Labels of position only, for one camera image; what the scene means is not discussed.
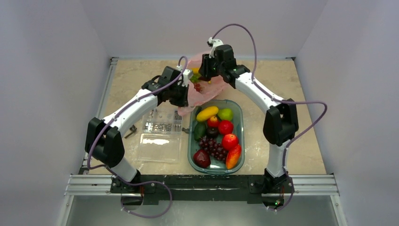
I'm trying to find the yellow fake banana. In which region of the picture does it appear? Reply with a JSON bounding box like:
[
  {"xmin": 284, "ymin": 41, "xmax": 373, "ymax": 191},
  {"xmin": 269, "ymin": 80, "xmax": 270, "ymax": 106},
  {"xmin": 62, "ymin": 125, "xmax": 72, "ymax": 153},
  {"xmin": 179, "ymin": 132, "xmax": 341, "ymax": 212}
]
[{"xmin": 190, "ymin": 68, "xmax": 211, "ymax": 84}]

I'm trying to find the green fake avocado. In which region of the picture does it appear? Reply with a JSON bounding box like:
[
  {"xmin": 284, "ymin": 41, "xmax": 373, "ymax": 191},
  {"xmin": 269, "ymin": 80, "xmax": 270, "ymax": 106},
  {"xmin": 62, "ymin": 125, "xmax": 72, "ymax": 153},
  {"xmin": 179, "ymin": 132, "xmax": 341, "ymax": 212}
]
[{"xmin": 193, "ymin": 122, "xmax": 207, "ymax": 141}]

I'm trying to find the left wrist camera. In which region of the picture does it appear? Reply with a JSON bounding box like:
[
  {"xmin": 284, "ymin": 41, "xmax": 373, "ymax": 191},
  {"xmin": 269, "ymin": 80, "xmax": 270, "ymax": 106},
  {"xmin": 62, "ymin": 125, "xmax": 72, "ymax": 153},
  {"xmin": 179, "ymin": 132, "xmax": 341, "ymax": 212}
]
[{"xmin": 177, "ymin": 66, "xmax": 193, "ymax": 87}]

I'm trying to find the black allen key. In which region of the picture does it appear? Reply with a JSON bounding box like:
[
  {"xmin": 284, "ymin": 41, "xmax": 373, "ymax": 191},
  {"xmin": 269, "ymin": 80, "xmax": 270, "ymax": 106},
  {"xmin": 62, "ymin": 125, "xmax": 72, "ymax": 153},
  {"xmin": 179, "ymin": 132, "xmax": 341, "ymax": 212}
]
[{"xmin": 124, "ymin": 125, "xmax": 137, "ymax": 139}]

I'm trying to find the orange red fake mango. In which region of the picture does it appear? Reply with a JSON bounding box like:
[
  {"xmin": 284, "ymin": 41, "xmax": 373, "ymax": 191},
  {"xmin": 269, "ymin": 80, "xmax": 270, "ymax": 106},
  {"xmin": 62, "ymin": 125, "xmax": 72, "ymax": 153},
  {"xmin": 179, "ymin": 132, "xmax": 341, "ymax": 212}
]
[{"xmin": 225, "ymin": 144, "xmax": 242, "ymax": 170}]

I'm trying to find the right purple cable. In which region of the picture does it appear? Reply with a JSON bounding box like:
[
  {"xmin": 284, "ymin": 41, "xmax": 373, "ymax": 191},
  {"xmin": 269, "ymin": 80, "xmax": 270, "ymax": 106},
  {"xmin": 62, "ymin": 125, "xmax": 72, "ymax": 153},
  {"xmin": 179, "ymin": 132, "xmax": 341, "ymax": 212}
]
[{"xmin": 211, "ymin": 23, "xmax": 328, "ymax": 213}]

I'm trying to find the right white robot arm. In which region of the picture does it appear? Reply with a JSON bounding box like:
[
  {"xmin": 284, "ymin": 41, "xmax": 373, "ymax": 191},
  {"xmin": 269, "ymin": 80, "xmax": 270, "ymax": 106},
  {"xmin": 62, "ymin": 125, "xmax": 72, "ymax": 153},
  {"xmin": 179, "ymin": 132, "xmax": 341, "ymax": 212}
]
[{"xmin": 199, "ymin": 43, "xmax": 299, "ymax": 194}]

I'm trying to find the small dark bolt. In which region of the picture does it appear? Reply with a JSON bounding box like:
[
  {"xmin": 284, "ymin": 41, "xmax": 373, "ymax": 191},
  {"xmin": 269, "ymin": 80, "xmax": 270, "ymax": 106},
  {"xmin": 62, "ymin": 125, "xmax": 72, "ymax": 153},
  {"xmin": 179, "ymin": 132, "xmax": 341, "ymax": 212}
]
[{"xmin": 181, "ymin": 128, "xmax": 190, "ymax": 134}]

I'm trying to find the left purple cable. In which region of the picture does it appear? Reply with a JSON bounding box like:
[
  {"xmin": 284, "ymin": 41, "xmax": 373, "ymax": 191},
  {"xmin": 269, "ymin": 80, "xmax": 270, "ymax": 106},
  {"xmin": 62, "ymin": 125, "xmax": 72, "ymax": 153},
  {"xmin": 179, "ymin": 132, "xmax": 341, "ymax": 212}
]
[{"xmin": 87, "ymin": 56, "xmax": 189, "ymax": 219}]

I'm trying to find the purple cable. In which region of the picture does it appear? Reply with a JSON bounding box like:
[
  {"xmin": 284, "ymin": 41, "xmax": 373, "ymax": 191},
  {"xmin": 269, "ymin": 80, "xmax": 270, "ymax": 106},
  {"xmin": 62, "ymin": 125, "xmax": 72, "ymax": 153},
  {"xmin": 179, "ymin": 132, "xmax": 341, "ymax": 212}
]
[
  {"xmin": 211, "ymin": 23, "xmax": 328, "ymax": 213},
  {"xmin": 87, "ymin": 56, "xmax": 189, "ymax": 219}
]

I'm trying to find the purple fake grape bunch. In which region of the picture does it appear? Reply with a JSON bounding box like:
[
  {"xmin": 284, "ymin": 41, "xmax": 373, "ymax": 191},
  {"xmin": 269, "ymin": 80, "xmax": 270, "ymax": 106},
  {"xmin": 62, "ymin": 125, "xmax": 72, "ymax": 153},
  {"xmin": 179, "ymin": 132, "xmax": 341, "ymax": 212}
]
[{"xmin": 199, "ymin": 137, "xmax": 228, "ymax": 162}]

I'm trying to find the red fake tomato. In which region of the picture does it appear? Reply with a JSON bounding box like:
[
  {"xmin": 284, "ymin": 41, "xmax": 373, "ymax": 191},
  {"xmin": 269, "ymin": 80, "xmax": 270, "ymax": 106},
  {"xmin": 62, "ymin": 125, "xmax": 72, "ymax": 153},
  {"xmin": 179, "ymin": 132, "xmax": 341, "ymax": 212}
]
[{"xmin": 218, "ymin": 120, "xmax": 234, "ymax": 135}]

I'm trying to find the small red yellow fruit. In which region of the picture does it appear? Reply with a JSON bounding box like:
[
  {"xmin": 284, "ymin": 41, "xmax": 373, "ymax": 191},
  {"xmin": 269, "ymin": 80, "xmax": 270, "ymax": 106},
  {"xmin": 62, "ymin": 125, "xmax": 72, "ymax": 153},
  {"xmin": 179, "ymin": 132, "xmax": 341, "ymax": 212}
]
[{"xmin": 207, "ymin": 116, "xmax": 220, "ymax": 128}]

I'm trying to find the green fake apple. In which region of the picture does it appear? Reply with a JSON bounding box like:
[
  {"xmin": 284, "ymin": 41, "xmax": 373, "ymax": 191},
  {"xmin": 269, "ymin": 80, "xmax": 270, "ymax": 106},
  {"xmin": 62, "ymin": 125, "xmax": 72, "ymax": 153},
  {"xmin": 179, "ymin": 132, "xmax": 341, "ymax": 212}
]
[{"xmin": 217, "ymin": 108, "xmax": 234, "ymax": 121}]

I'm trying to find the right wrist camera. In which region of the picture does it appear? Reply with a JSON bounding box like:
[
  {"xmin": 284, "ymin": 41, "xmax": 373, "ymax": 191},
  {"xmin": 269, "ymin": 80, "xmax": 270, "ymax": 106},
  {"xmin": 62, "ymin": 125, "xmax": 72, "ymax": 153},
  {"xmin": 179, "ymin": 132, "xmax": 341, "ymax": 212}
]
[{"xmin": 207, "ymin": 37, "xmax": 224, "ymax": 58}]

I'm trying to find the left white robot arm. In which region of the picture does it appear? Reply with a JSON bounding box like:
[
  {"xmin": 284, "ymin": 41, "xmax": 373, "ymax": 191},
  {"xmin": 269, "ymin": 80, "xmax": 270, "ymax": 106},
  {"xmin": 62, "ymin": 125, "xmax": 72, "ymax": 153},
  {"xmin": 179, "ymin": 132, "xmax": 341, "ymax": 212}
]
[{"xmin": 84, "ymin": 66, "xmax": 193, "ymax": 193}]

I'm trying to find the pink plastic bag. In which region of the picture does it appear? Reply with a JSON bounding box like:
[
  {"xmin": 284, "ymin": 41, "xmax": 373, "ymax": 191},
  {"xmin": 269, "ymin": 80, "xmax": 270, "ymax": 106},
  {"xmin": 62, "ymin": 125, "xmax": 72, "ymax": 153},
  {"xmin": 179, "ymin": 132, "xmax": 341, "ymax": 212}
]
[{"xmin": 177, "ymin": 51, "xmax": 227, "ymax": 116}]

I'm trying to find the dark red fake apple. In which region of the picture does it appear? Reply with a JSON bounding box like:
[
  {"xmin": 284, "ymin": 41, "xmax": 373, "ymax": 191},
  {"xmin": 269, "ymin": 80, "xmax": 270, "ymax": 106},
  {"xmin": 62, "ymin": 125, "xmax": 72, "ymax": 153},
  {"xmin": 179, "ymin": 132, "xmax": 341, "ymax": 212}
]
[{"xmin": 193, "ymin": 149, "xmax": 211, "ymax": 169}]

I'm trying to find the dark purple fake plum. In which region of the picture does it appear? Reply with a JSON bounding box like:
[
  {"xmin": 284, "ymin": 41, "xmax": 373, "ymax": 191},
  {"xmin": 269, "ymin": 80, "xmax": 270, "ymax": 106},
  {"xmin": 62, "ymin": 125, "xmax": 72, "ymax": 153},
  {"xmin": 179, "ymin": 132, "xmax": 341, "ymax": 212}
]
[{"xmin": 206, "ymin": 127, "xmax": 219, "ymax": 138}]

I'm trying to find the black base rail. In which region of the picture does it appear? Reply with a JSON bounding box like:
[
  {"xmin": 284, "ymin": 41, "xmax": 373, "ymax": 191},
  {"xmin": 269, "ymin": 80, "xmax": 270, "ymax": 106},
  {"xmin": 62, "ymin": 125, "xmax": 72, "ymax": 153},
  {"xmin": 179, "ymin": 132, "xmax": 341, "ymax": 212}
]
[{"xmin": 110, "ymin": 175, "xmax": 295, "ymax": 207}]

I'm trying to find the teal plastic bin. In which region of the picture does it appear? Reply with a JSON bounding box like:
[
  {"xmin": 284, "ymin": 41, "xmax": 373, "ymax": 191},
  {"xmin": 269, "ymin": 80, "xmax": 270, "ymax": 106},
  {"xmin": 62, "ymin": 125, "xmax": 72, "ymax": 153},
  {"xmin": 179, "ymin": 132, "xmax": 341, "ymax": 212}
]
[{"xmin": 187, "ymin": 99, "xmax": 245, "ymax": 175}]

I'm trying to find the clear plastic screw box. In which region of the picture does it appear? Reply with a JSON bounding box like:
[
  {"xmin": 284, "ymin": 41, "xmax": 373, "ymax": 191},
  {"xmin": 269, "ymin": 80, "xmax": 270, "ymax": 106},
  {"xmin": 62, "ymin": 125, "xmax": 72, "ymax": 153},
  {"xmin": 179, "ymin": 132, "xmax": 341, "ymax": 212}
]
[{"xmin": 138, "ymin": 106, "xmax": 183, "ymax": 163}]

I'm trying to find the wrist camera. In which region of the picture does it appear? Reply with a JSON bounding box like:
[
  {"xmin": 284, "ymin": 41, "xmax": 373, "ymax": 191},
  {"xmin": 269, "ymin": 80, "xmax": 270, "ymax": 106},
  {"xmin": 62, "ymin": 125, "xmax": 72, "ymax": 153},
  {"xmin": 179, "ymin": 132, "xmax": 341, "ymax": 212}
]
[
  {"xmin": 177, "ymin": 66, "xmax": 193, "ymax": 87},
  {"xmin": 207, "ymin": 37, "xmax": 224, "ymax": 58}
]

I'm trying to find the yellow fake mango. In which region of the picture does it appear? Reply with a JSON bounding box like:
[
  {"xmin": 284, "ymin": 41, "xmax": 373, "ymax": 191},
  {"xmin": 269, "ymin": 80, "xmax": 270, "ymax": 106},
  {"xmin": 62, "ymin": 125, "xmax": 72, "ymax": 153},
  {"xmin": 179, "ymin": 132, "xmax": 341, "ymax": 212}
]
[{"xmin": 196, "ymin": 106, "xmax": 219, "ymax": 122}]

